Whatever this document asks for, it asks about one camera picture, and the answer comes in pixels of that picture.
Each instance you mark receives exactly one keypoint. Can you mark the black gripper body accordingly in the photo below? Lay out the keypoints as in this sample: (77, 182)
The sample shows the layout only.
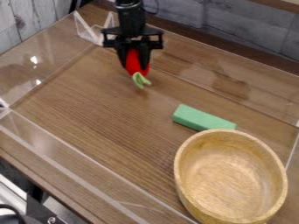
(132, 29)

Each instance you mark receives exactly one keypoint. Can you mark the black metal table bracket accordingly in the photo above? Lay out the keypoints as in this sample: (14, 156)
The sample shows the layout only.
(37, 211)

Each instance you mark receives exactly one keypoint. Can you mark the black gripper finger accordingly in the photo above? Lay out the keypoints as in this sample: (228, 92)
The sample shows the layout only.
(144, 55)
(121, 50)

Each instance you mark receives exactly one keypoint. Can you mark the green foam block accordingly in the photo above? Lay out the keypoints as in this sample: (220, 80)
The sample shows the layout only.
(198, 120)

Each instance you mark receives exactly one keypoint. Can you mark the wooden bowl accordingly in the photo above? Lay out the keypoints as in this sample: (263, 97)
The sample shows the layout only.
(229, 178)

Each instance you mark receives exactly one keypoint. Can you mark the clear acrylic enclosure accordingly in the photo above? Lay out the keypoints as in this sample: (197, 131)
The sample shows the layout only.
(93, 139)

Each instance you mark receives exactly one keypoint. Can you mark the red plush strawberry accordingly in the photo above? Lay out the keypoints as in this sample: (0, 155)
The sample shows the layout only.
(134, 70)

